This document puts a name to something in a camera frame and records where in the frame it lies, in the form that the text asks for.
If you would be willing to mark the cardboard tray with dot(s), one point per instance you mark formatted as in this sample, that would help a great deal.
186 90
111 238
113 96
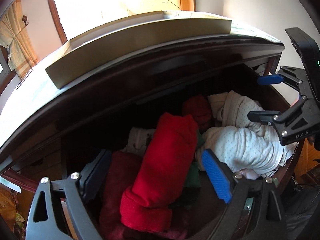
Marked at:
115 39

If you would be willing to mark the white dotted garment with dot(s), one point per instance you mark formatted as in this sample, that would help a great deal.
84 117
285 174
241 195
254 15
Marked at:
242 149

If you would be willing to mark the white cream garment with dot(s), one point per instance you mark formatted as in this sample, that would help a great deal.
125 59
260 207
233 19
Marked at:
231 109

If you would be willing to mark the red knitted garment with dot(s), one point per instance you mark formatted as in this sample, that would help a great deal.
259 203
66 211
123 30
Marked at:
199 108

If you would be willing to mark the curtain tieback hook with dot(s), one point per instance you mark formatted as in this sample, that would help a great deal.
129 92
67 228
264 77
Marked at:
25 20

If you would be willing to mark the beige curtain right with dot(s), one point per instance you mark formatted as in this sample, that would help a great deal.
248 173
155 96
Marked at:
15 38

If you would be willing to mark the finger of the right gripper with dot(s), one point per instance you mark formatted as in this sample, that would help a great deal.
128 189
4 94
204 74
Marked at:
270 79
264 117

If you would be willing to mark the dark red garment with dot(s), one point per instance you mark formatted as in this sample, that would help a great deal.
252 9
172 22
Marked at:
121 174

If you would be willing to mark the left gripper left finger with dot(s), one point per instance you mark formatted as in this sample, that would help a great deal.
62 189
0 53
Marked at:
94 174

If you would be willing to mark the bright red garment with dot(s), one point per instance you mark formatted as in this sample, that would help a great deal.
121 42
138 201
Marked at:
145 204

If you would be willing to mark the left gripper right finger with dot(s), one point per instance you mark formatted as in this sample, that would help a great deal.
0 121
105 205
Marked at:
220 175

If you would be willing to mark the open wooden drawer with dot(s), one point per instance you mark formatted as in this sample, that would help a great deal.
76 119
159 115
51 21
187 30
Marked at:
266 220

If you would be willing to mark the white patterned garment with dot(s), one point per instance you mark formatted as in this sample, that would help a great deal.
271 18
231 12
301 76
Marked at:
138 140

